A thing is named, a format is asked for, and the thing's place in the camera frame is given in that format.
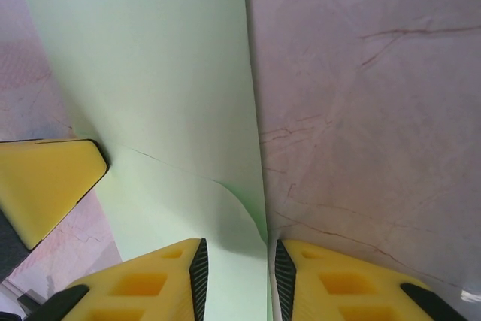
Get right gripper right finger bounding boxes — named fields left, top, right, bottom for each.
left=274, top=238, right=469, bottom=321

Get light green paper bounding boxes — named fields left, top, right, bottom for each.
left=14, top=0, right=274, bottom=321

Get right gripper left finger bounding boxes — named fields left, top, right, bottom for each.
left=35, top=237, right=209, bottom=321

